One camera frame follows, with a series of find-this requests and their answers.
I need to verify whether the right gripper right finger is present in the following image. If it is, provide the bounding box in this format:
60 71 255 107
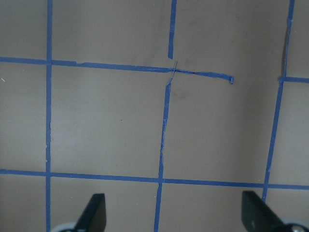
241 191 293 232

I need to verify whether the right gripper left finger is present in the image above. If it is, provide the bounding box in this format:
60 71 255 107
73 193 107 232

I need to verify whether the brown paper mat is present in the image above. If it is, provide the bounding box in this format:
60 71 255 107
0 0 309 232

